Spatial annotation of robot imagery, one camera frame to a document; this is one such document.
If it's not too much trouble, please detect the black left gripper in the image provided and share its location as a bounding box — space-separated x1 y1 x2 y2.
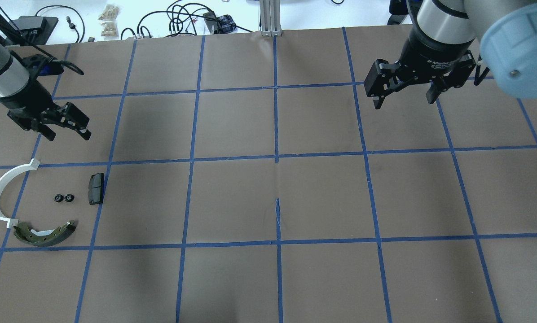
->
7 83 92 141

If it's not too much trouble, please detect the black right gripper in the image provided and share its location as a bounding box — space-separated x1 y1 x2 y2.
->
364 31 475 110

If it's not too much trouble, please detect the black bearing gear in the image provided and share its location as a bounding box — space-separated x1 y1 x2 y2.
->
54 194 65 203
64 193 75 202

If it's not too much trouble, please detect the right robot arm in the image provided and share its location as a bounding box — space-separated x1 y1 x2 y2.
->
364 0 537 109

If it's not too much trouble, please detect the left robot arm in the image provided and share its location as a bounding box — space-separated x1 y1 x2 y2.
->
0 43 91 141

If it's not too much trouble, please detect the grey brake pad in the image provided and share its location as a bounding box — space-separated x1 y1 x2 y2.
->
88 173 105 205

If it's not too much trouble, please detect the white curved plastic part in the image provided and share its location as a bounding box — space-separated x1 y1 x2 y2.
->
0 159 41 228

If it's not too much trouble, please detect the black monitor stand base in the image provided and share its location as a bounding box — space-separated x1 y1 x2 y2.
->
0 12 59 46

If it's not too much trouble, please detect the olive brake shoe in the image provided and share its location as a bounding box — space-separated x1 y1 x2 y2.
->
13 220 76 248

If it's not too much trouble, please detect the bag of wooden pieces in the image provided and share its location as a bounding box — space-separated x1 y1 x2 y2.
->
98 4 120 21

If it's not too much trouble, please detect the aluminium frame post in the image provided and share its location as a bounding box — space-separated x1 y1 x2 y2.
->
259 0 282 37

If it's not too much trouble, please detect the black cable bundle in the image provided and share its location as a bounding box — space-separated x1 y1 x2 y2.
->
121 0 255 40

